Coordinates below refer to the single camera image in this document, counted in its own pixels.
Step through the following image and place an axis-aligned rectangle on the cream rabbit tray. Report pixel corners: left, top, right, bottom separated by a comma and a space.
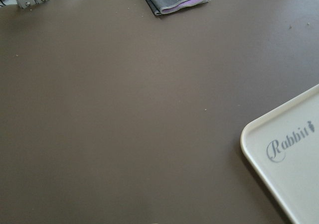
240, 86, 319, 224

